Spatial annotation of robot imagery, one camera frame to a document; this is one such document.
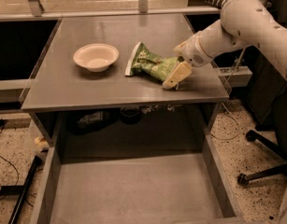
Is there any grey cabinet with open drawer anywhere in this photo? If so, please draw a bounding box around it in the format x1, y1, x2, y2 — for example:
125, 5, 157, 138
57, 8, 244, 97
22, 14, 242, 224

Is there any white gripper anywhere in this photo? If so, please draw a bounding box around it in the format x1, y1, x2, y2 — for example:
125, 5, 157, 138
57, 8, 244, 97
163, 32, 215, 90

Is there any black floor cable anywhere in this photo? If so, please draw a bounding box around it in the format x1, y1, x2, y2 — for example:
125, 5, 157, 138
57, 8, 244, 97
0, 151, 21, 187

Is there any white paper bowl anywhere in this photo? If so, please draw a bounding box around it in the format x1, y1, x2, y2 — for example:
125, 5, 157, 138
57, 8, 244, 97
73, 44, 119, 73

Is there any black metal floor bar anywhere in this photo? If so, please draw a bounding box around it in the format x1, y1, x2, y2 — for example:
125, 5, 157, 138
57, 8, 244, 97
8, 156, 42, 224

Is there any green jalapeno chip bag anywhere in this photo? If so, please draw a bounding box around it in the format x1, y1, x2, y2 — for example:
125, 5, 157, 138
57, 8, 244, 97
125, 42, 180, 81

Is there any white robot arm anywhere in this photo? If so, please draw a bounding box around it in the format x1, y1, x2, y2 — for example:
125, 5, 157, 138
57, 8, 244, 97
163, 0, 287, 90

